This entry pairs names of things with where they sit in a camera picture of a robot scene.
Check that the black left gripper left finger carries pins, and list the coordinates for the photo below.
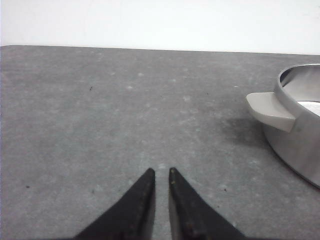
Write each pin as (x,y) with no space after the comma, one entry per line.
(131,217)

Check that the stainless steel steamer pot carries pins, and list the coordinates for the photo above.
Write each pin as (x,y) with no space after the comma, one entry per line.
(290,115)

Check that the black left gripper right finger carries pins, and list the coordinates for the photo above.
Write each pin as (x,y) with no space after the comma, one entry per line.
(191,218)

